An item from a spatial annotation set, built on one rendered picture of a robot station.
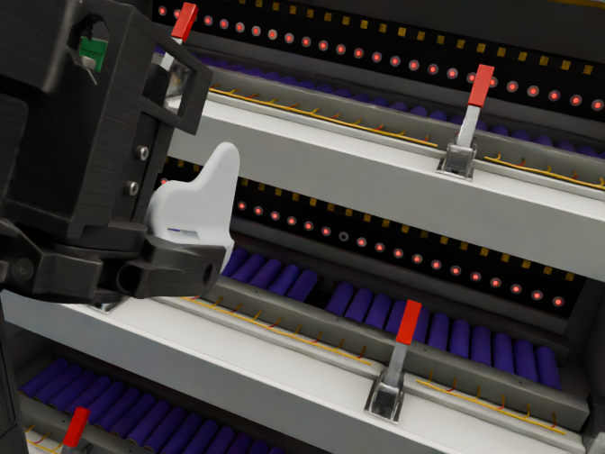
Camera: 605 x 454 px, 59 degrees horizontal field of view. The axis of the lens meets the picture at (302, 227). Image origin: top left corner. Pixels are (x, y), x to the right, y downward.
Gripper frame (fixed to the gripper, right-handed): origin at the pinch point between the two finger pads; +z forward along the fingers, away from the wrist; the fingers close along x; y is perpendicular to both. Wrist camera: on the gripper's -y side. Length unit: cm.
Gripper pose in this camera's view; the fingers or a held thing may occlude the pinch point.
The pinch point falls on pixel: (180, 244)
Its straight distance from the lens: 28.4
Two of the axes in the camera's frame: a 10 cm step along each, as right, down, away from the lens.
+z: 2.3, 0.4, 9.7
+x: -9.3, -2.8, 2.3
